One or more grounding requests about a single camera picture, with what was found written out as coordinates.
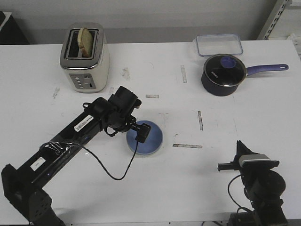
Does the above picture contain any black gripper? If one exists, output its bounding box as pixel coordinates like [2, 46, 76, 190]
[108, 86, 142, 132]
[217, 140, 280, 186]

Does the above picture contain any blue bowl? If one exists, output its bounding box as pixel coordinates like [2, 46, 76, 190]
[126, 120, 163, 155]

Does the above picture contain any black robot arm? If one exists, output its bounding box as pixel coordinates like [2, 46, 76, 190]
[1, 86, 151, 226]
[217, 140, 288, 226]

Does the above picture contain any cream and chrome toaster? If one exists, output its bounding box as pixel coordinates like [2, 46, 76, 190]
[60, 22, 110, 93]

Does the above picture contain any dark blue saucepan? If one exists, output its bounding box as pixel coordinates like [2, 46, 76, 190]
[201, 54, 289, 97]

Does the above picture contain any slice of toast bread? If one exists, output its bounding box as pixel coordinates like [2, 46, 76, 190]
[77, 28, 94, 58]

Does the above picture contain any glass pot lid blue knob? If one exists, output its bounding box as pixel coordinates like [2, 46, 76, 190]
[204, 54, 247, 87]

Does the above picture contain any clear plastic food container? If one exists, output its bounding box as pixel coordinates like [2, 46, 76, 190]
[193, 33, 244, 57]

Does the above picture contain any black object at left edge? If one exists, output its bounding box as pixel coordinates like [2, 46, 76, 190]
[0, 11, 29, 45]

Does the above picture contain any white metal shelf upright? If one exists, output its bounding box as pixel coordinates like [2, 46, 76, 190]
[256, 0, 301, 40]

